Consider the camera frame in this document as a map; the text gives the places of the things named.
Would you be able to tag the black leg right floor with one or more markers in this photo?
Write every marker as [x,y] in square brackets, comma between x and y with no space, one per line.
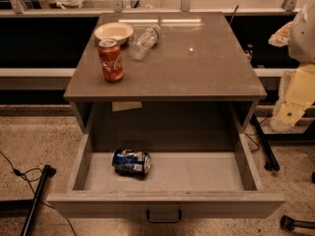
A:
[271,163]

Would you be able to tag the black pole left floor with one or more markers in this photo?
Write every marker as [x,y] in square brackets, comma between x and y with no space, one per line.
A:
[47,172]

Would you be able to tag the black drawer handle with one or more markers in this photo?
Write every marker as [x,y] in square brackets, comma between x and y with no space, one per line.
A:
[163,217]

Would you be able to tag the blue pepsi can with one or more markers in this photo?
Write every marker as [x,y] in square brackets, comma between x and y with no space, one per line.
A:
[131,161]

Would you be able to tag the black caster wheel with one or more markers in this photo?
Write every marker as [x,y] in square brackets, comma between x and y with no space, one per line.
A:
[290,224]

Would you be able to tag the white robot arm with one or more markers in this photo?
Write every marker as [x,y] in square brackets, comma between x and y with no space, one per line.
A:
[297,88]

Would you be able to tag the metal railing shelf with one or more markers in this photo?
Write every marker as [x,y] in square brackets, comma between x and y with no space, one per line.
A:
[29,8]

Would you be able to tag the open grey top drawer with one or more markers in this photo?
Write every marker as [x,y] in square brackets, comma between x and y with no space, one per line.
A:
[201,165]

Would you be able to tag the red coca-cola can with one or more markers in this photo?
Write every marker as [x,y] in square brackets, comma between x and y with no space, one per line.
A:
[110,58]

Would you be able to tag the clear plastic water bottle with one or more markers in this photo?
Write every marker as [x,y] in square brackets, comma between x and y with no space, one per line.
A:
[144,42]

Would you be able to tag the grey cabinet counter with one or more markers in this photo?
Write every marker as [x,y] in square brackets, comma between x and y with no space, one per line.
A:
[197,58]

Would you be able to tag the paper label under counter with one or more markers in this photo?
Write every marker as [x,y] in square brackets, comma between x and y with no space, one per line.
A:
[126,105]

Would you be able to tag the white bowl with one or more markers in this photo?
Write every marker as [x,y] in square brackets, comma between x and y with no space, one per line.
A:
[118,31]

